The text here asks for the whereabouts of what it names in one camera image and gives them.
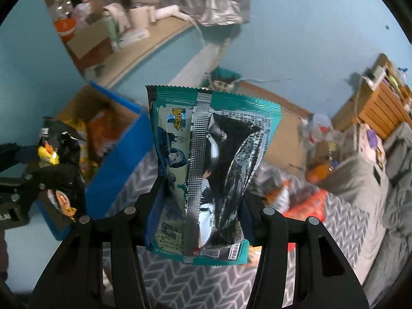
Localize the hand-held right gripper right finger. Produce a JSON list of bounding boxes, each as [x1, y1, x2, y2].
[[240, 198, 371, 309]]

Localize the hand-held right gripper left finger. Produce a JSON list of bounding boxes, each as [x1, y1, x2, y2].
[[29, 180, 167, 309]]

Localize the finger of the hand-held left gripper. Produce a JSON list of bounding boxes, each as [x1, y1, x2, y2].
[[0, 164, 83, 207], [0, 142, 43, 172]]

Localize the orange and white snack bag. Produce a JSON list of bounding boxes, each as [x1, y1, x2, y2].
[[262, 178, 292, 211]]

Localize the black snack packet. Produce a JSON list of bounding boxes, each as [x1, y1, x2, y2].
[[38, 117, 88, 226]]

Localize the red snack bag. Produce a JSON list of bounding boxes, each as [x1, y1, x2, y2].
[[282, 187, 328, 223]]

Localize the blue cardboard box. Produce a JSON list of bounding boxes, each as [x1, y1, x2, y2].
[[35, 81, 159, 242]]

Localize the teal snack packet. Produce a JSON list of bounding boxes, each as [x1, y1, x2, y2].
[[145, 84, 283, 266]]

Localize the orange drink bottle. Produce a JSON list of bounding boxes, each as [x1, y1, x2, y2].
[[305, 161, 334, 185]]

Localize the grey chevron tablecloth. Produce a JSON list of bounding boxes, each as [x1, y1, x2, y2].
[[103, 154, 371, 309]]

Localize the bed with grey sheet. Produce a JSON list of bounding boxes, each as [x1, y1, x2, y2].
[[333, 129, 412, 298]]

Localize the cardboard sheet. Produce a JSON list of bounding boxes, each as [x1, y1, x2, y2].
[[237, 81, 313, 175]]

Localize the clear plastic bottle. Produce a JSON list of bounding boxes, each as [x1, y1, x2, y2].
[[300, 114, 333, 146]]

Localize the brown cardboard box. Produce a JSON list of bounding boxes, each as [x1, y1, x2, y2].
[[65, 16, 114, 69]]

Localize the orange lidded container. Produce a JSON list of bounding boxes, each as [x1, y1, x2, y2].
[[53, 19, 78, 43]]

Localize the grey duvet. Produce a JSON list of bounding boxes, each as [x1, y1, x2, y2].
[[382, 122, 412, 243]]

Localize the teal plastic crate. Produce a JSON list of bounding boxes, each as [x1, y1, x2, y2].
[[210, 66, 243, 93]]

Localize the white plastic bag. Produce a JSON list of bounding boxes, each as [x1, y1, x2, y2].
[[72, 3, 93, 24]]

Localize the wooden headboard shelf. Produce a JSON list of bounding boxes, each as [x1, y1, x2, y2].
[[331, 53, 412, 141]]

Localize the wooden ledge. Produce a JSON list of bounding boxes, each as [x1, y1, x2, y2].
[[80, 16, 194, 90]]

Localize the white power strip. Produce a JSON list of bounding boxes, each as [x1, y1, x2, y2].
[[370, 65, 387, 86]]

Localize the white hair dryer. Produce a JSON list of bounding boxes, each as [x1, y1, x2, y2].
[[149, 4, 181, 24]]

